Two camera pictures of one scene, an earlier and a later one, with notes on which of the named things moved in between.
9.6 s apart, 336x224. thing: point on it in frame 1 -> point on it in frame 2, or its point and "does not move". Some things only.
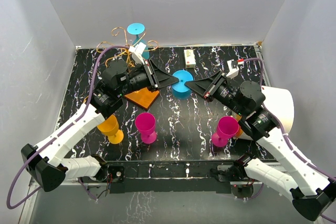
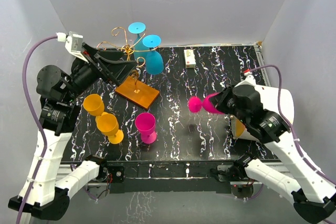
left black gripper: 164,79 -> 116,68
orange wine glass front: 109,127 does not move
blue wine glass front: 179,90 -> 154,61
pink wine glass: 145,123 does not move
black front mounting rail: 169,177 does not move
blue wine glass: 136,28 does not move
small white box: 189,59 does not move
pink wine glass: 227,127 -> 195,104
